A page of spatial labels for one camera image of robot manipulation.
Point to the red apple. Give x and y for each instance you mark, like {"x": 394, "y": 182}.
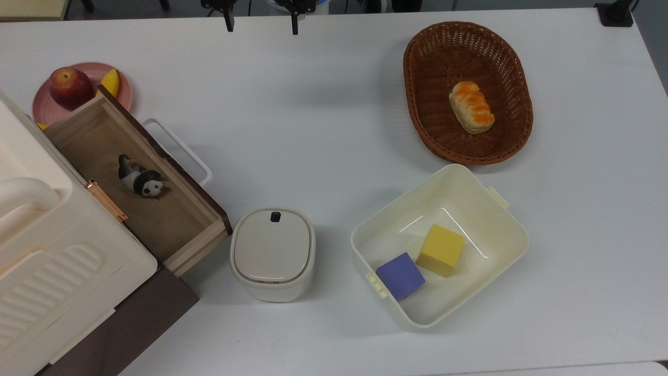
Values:
{"x": 71, "y": 87}

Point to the light wooden desk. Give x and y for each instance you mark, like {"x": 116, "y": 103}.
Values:
{"x": 31, "y": 9}

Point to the yellow cube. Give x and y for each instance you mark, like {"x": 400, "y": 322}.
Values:
{"x": 441, "y": 249}

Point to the cream plastic tub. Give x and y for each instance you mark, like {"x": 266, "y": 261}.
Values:
{"x": 469, "y": 209}

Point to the black table clamp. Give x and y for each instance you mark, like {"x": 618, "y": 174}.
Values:
{"x": 616, "y": 14}

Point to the brown wicker basket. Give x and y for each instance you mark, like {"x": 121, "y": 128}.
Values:
{"x": 443, "y": 130}

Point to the dark brown cabinet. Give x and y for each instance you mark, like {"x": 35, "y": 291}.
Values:
{"x": 135, "y": 324}

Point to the pink plate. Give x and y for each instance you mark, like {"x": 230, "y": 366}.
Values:
{"x": 117, "y": 96}

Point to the purple cube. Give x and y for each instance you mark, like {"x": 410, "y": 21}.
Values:
{"x": 401, "y": 275}

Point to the yellow banana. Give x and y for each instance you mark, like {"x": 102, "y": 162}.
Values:
{"x": 110, "y": 82}

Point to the copper latch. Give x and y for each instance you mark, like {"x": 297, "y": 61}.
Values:
{"x": 107, "y": 201}

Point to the panda figurine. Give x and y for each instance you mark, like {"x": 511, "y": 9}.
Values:
{"x": 140, "y": 177}

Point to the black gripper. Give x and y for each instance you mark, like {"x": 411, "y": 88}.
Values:
{"x": 219, "y": 4}

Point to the bread loaf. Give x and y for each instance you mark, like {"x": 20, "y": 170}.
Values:
{"x": 471, "y": 107}

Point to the cream plastic storage box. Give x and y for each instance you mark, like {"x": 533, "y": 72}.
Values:
{"x": 57, "y": 271}

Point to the white lidded bin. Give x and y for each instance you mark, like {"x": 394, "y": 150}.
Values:
{"x": 272, "y": 253}

